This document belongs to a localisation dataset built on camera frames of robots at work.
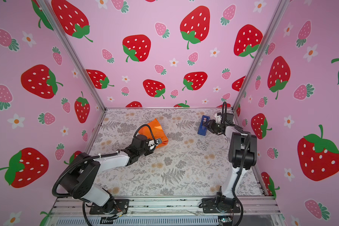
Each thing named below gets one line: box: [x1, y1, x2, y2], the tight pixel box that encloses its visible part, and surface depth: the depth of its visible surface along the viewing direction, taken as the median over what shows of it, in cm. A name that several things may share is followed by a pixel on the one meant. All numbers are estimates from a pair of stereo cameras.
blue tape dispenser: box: [197, 114, 210, 137], surface depth 106 cm
